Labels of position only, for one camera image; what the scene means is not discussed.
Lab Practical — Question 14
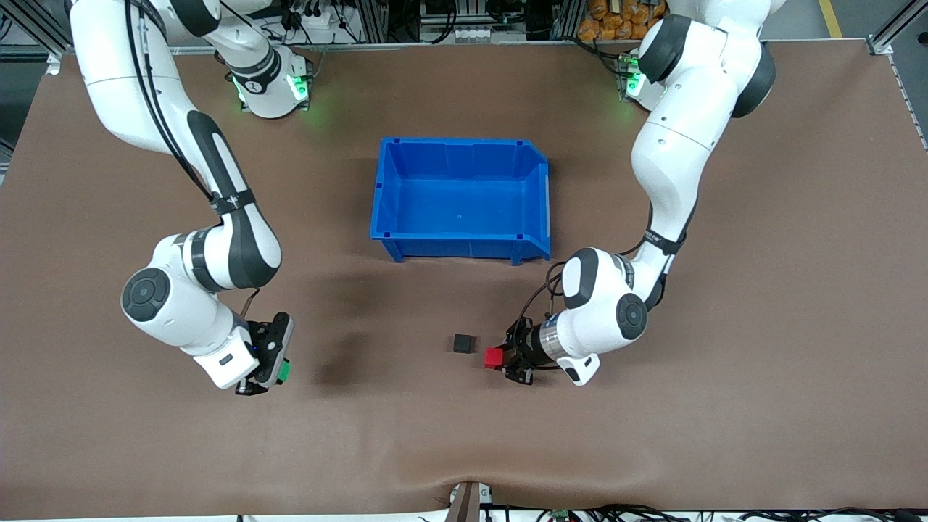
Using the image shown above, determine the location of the black floor cable bundle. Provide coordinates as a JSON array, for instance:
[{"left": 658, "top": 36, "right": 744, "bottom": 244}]
[{"left": 536, "top": 503, "right": 928, "bottom": 522}]

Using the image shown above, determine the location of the upright aluminium frame post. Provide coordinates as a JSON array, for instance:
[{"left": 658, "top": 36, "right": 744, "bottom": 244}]
[
  {"left": 357, "top": 0, "right": 389, "bottom": 43},
  {"left": 551, "top": 0, "right": 585, "bottom": 41}
]

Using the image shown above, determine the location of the blue plastic storage bin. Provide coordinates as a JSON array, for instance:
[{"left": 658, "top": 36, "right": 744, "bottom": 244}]
[{"left": 370, "top": 136, "right": 553, "bottom": 266}]

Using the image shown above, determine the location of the white power strip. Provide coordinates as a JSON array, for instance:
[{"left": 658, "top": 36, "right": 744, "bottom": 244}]
[{"left": 290, "top": 4, "right": 343, "bottom": 31}]

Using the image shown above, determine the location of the silver table edge rail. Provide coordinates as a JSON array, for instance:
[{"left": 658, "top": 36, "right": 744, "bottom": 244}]
[{"left": 0, "top": 41, "right": 871, "bottom": 57}]

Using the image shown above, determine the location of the bag of orange snacks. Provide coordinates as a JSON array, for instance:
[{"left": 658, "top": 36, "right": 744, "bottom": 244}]
[{"left": 578, "top": 0, "right": 668, "bottom": 42}]

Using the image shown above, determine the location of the slanted aluminium frame strut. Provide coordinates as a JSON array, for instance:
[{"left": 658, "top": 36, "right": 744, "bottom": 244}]
[
  {"left": 11, "top": 0, "right": 73, "bottom": 55},
  {"left": 866, "top": 0, "right": 928, "bottom": 56}
]

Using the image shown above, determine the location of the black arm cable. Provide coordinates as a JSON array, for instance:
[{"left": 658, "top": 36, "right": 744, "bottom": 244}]
[
  {"left": 125, "top": 0, "right": 260, "bottom": 320},
  {"left": 518, "top": 203, "right": 697, "bottom": 341}
]

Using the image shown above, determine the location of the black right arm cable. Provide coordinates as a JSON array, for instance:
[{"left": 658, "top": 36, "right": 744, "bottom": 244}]
[{"left": 125, "top": 0, "right": 260, "bottom": 320}]

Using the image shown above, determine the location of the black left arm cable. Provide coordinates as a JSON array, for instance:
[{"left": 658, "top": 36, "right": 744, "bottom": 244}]
[{"left": 518, "top": 203, "right": 697, "bottom": 341}]

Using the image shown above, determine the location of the brown table mat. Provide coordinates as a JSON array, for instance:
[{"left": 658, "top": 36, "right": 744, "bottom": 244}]
[{"left": 0, "top": 40, "right": 928, "bottom": 520}]

